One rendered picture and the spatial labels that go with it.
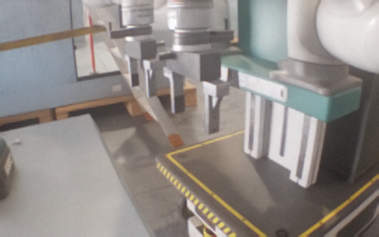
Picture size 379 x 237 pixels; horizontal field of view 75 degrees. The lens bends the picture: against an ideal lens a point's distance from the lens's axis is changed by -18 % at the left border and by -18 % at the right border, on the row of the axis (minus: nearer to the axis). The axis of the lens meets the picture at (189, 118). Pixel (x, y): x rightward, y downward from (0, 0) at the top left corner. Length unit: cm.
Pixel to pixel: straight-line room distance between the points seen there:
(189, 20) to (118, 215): 35
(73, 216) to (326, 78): 55
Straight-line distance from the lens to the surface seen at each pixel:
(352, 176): 109
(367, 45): 46
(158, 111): 186
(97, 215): 39
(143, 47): 77
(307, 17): 61
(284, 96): 70
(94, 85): 252
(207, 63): 53
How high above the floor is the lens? 89
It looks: 22 degrees down
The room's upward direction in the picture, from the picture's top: 2 degrees counter-clockwise
